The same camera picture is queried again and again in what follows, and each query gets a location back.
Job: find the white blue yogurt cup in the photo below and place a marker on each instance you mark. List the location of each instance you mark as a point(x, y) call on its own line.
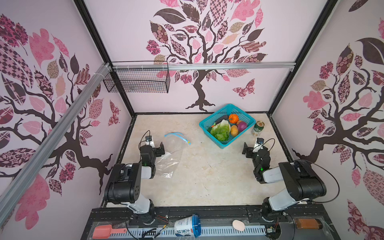
point(190, 226)

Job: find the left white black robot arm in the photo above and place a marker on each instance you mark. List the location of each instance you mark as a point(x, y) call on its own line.
point(124, 184)

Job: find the orange toy pumpkin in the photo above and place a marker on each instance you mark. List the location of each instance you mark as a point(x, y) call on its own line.
point(233, 118)

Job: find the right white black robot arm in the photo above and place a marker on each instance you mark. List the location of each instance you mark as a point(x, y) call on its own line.
point(301, 181)

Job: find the green drink can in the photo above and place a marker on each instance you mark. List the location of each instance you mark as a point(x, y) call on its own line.
point(258, 128)

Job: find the yellow brown toy potato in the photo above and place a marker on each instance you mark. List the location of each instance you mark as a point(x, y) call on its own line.
point(234, 130)

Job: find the purple toy onion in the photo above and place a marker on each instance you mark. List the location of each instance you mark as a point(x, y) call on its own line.
point(241, 126)

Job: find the teal plastic basket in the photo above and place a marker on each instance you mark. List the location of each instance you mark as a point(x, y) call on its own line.
point(207, 124)

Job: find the green toy lettuce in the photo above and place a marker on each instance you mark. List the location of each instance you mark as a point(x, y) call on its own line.
point(221, 131)

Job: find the black wire wall basket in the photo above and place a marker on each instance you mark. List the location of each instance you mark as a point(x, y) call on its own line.
point(138, 77)

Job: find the red plastic spatula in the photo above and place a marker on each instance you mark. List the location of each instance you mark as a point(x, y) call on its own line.
point(105, 231)

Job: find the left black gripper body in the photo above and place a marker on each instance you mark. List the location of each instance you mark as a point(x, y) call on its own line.
point(157, 150)

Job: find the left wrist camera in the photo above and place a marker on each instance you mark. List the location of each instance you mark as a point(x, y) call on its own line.
point(149, 141)

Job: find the brown amber bottle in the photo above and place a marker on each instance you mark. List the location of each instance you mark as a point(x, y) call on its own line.
point(308, 224)

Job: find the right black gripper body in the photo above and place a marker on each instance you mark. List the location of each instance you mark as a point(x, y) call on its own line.
point(249, 150)

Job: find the white slotted cable duct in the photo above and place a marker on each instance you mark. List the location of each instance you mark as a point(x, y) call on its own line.
point(205, 232)

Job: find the pink egg shaped toy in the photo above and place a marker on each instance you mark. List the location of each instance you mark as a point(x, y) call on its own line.
point(238, 225)

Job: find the clear blue zip top bag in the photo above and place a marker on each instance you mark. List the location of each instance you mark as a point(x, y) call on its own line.
point(174, 145)

